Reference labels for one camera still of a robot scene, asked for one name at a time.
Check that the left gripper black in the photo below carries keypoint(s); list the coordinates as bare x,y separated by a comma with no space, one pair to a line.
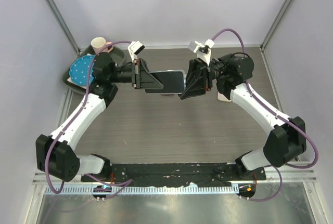
143,79

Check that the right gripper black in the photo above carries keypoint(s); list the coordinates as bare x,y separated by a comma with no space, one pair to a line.
199,80

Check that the clear phone case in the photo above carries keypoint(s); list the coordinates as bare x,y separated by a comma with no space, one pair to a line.
184,79

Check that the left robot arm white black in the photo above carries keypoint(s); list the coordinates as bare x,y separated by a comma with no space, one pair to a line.
55,153

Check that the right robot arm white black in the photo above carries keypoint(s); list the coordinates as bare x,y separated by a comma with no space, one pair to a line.
230,73

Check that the pink mug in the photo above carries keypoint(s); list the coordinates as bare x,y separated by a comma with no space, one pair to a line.
99,44

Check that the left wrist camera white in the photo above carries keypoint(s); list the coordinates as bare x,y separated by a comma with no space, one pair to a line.
134,48

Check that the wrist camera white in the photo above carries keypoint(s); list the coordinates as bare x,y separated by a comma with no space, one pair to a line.
203,51
134,48

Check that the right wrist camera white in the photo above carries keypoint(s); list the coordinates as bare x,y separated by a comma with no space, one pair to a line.
203,51

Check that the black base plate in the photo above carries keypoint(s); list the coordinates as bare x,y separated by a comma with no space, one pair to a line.
174,175

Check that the slotted cable duct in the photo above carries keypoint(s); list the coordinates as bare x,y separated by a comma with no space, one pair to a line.
191,189

